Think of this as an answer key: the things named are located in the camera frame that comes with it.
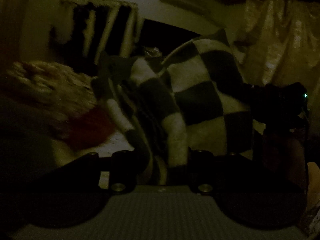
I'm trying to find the dark red pillow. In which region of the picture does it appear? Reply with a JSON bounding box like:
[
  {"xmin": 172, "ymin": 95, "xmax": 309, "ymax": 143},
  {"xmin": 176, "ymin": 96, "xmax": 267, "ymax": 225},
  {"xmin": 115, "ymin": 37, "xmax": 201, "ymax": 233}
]
[{"xmin": 53, "ymin": 102, "xmax": 116, "ymax": 150}]

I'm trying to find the striped dark window curtain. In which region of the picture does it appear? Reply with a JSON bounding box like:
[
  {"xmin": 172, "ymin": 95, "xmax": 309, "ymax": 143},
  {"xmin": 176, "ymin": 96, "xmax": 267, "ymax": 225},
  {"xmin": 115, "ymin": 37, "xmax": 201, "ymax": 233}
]
[{"xmin": 48, "ymin": 0, "xmax": 138, "ymax": 67}]

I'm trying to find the beige draped curtain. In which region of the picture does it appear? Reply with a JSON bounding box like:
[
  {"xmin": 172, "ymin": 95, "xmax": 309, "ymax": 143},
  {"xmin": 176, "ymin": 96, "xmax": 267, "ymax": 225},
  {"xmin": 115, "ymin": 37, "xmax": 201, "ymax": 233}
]
[{"xmin": 233, "ymin": 0, "xmax": 319, "ymax": 119}]

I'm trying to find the patterned cartoon blanket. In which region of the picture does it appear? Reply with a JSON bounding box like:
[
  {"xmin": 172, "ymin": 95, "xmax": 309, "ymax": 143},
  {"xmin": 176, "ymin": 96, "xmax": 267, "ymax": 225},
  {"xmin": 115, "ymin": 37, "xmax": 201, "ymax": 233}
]
[{"xmin": 4, "ymin": 60, "xmax": 98, "ymax": 140}]

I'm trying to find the dark bedside cabinet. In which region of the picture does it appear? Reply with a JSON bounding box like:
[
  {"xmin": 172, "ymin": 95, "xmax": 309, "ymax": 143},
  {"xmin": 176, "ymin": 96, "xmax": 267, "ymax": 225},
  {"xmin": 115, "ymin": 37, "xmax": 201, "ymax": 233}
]
[{"xmin": 132, "ymin": 19, "xmax": 201, "ymax": 59}]

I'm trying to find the shiny crumpled bag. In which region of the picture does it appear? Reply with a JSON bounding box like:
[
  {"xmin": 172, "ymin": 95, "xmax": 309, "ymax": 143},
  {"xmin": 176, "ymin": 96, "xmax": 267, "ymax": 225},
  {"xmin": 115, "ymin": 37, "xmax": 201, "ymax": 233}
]
[{"xmin": 144, "ymin": 47, "xmax": 163, "ymax": 60}]

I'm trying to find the white floral bed sheet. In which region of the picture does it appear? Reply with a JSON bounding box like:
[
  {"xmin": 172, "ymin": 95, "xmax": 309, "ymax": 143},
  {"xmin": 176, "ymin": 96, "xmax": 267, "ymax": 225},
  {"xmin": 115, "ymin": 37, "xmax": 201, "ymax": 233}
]
[{"xmin": 50, "ymin": 131, "xmax": 134, "ymax": 166}]

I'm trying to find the black white checkered garment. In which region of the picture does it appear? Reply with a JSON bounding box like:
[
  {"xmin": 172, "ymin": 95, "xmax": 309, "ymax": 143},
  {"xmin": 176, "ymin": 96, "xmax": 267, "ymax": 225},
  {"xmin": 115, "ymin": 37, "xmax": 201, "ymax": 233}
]
[{"xmin": 91, "ymin": 29, "xmax": 260, "ymax": 185}]

